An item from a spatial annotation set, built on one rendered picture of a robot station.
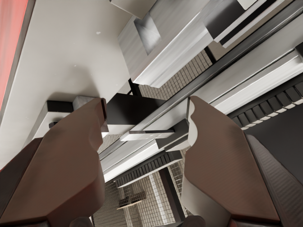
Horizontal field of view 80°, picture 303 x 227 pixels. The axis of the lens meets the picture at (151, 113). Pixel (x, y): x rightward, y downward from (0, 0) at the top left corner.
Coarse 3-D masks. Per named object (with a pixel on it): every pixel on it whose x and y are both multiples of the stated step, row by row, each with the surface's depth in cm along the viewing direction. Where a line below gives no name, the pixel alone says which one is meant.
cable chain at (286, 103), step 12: (300, 84) 45; (276, 96) 48; (288, 96) 47; (300, 96) 45; (252, 108) 52; (264, 108) 50; (276, 108) 48; (288, 108) 49; (240, 120) 55; (252, 120) 52
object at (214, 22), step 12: (228, 0) 19; (264, 0) 17; (276, 0) 18; (216, 12) 20; (228, 12) 19; (240, 12) 18; (252, 12) 18; (264, 12) 18; (204, 24) 21; (216, 24) 20; (228, 24) 19; (240, 24) 20; (252, 24) 20; (216, 36) 20; (228, 36) 21
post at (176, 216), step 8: (128, 80) 153; (136, 88) 147; (160, 176) 122; (168, 176) 120; (168, 184) 117; (168, 192) 116; (176, 192) 118; (168, 200) 116; (176, 200) 114; (176, 208) 111; (176, 216) 111; (184, 216) 112
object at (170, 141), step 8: (184, 120) 45; (176, 128) 47; (184, 128) 45; (128, 136) 38; (136, 136) 40; (144, 136) 42; (152, 136) 44; (160, 136) 46; (168, 136) 49; (176, 136) 47; (184, 136) 46; (160, 144) 51; (168, 144) 49; (176, 144) 48; (184, 144) 50
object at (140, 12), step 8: (112, 0) 22; (120, 0) 22; (128, 0) 23; (136, 0) 23; (144, 0) 23; (152, 0) 24; (120, 8) 23; (128, 8) 24; (136, 8) 24; (144, 8) 24; (136, 16) 25; (144, 16) 26
